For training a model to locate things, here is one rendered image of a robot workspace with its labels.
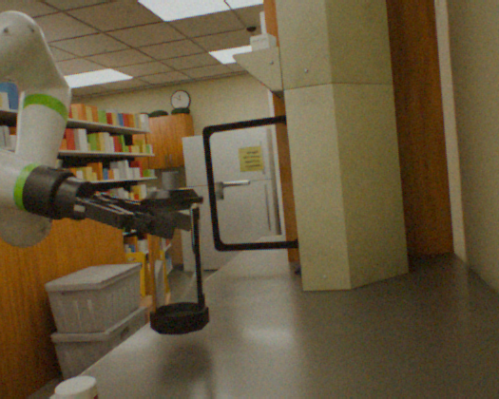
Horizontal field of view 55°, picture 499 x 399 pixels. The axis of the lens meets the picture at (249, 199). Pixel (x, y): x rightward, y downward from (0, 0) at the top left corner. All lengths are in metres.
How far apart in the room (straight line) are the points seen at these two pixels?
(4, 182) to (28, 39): 0.43
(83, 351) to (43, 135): 2.30
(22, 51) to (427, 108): 1.07
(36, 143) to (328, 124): 0.66
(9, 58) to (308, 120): 0.69
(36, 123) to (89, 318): 2.18
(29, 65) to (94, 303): 2.15
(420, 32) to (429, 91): 0.17
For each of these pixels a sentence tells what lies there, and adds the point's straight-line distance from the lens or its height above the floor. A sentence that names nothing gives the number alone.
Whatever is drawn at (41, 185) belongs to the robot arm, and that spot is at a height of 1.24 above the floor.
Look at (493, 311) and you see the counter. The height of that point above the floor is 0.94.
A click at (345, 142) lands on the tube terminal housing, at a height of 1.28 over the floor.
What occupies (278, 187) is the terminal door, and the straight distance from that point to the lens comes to 1.44.
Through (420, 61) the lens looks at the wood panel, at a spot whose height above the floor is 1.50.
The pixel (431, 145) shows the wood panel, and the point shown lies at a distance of 1.49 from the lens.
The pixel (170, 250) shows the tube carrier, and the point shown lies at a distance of 0.80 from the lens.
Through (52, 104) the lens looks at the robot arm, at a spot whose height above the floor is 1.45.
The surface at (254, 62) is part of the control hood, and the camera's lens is 1.15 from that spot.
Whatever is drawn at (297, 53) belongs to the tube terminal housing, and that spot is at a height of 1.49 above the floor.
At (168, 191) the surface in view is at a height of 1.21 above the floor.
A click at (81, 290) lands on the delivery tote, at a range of 3.22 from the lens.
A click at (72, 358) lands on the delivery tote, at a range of 3.42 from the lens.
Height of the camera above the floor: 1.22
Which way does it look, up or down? 3 degrees down
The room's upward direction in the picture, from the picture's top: 6 degrees counter-clockwise
